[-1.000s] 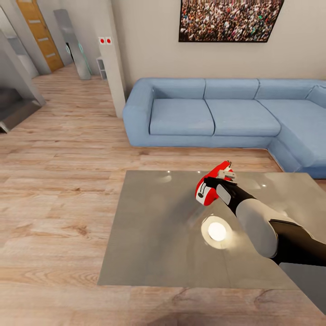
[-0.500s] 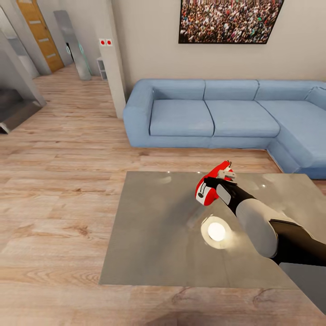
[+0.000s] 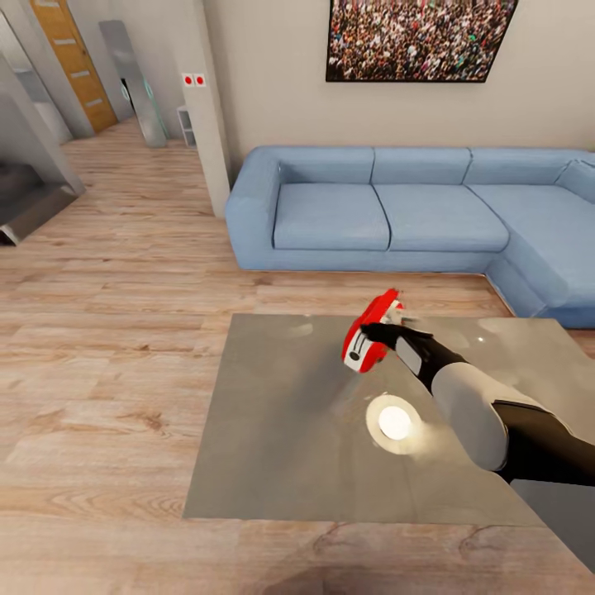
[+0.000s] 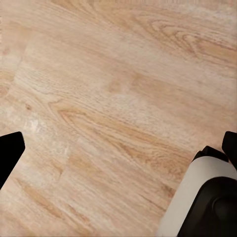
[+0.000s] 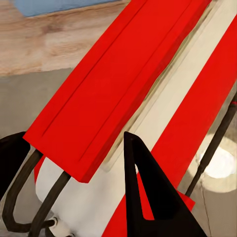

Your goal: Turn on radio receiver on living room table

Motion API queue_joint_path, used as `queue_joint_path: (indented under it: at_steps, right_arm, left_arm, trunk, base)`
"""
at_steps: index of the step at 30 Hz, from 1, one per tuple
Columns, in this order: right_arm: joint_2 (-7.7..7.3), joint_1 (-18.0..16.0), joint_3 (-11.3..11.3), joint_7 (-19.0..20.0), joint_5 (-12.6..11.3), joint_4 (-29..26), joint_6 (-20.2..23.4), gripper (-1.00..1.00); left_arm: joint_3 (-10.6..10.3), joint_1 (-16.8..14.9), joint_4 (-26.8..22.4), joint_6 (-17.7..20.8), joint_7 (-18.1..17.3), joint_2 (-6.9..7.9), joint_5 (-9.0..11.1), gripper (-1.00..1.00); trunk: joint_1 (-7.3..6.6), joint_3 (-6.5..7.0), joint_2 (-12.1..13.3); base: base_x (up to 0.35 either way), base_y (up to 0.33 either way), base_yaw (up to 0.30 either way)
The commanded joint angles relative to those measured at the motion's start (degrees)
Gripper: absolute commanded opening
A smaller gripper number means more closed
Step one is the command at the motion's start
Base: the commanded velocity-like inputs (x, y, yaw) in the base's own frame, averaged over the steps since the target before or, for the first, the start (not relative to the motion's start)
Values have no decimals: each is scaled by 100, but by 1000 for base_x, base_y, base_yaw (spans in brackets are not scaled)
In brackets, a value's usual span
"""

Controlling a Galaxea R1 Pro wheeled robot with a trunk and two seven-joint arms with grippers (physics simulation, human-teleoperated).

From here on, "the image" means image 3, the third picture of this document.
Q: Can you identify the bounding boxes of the radio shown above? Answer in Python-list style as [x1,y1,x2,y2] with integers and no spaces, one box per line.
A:
[341,288,402,373]

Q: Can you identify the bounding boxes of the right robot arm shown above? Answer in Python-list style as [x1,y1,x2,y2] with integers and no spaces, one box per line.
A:
[360,308,595,574]

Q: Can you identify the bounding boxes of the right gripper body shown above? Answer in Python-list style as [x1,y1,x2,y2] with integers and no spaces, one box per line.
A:
[368,321,400,347]

